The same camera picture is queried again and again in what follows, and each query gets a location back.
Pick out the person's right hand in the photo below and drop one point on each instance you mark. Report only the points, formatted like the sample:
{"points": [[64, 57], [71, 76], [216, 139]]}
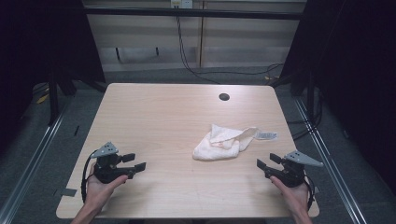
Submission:
{"points": [[294, 196]]}

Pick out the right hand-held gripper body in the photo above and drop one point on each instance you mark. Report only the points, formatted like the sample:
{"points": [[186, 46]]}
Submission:
{"points": [[291, 174]]}

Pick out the person's left hand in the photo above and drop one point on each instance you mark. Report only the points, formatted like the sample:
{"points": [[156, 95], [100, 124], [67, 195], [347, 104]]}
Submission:
{"points": [[99, 193]]}

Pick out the black metal stand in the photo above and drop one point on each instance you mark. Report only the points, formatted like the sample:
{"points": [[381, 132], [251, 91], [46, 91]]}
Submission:
{"points": [[53, 99]]}

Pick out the white wall power outlet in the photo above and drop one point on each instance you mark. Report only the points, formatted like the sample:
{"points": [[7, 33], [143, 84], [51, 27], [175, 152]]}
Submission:
{"points": [[182, 3]]}

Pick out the yellow floor tape piece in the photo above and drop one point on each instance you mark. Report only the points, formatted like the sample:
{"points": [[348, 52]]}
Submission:
{"points": [[43, 98]]}

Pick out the black curtain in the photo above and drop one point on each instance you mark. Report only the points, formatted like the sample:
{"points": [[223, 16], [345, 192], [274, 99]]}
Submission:
{"points": [[43, 46], [355, 77]]}

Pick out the grey tape strip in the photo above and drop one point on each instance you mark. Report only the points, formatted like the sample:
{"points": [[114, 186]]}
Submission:
{"points": [[69, 192], [317, 189]]}

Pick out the small black tape strip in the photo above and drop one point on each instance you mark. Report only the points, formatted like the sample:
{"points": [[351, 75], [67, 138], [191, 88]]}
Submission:
{"points": [[76, 130]]}

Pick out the metal floor rail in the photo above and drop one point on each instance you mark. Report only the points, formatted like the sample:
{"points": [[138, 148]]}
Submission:
{"points": [[28, 174], [330, 165]]}

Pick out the white towel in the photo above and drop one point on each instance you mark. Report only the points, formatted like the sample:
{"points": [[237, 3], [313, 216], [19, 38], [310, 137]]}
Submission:
{"points": [[218, 144]]}

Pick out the black horizontal bar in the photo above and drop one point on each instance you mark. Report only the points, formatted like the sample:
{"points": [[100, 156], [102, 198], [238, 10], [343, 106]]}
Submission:
{"points": [[186, 13]]}

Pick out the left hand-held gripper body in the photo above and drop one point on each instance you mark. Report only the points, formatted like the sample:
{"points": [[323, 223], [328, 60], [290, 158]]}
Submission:
{"points": [[107, 169]]}

